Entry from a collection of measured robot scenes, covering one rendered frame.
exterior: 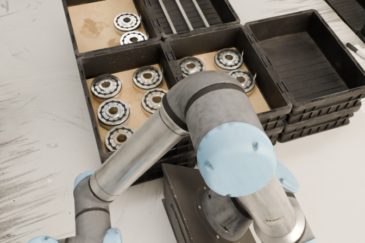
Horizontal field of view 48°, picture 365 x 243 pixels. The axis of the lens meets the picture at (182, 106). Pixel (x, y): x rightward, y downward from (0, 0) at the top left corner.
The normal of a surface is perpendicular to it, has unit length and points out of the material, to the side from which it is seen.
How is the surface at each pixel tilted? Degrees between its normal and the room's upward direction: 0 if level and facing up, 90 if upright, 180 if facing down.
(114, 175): 56
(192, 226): 43
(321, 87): 0
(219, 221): 37
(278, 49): 0
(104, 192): 67
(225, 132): 17
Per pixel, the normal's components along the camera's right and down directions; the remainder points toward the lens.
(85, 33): 0.04, -0.60
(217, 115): -0.36, -0.59
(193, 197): 0.66, -0.62
